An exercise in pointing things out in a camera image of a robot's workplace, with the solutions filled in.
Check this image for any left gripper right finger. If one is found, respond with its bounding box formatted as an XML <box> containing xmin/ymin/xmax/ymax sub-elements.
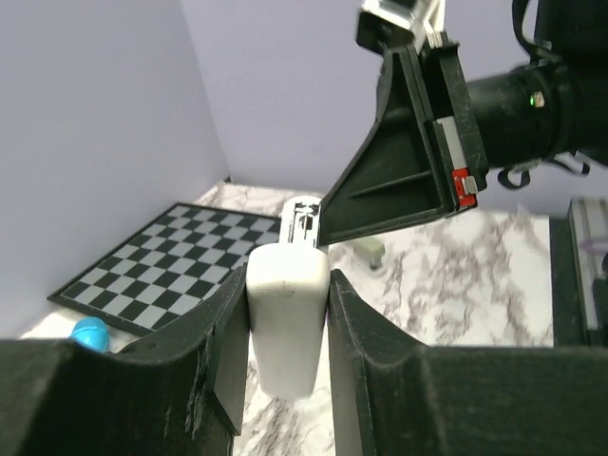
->
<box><xmin>328</xmin><ymin>270</ymin><xmax>607</xmax><ymax>455</ymax></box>

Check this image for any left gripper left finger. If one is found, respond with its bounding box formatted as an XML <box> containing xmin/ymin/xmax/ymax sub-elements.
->
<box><xmin>1</xmin><ymin>269</ymin><xmax>249</xmax><ymax>455</ymax></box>

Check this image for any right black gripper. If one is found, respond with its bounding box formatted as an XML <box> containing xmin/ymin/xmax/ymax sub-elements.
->
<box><xmin>318</xmin><ymin>1</ymin><xmax>607</xmax><ymax>245</ymax></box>

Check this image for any white stapler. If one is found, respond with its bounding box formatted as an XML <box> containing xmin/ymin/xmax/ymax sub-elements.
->
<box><xmin>246</xmin><ymin>196</ymin><xmax>330</xmax><ymax>401</ymax></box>

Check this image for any blue marker pen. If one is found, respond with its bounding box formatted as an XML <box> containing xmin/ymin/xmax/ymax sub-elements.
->
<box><xmin>69</xmin><ymin>317</ymin><xmax>110</xmax><ymax>352</ymax></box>

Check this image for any cream plastic piece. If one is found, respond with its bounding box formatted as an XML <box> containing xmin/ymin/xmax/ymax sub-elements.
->
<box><xmin>351</xmin><ymin>237</ymin><xmax>386</xmax><ymax>269</ymax></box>

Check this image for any black white chessboard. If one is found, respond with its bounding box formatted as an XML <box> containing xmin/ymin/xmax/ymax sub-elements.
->
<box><xmin>47</xmin><ymin>203</ymin><xmax>280</xmax><ymax>336</ymax></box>

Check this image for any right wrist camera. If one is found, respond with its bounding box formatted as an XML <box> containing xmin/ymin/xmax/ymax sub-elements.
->
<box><xmin>355</xmin><ymin>0</ymin><xmax>447</xmax><ymax>55</ymax></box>

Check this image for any aluminium rail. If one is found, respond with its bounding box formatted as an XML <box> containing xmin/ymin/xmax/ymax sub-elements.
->
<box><xmin>568</xmin><ymin>198</ymin><xmax>607</xmax><ymax>334</ymax></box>

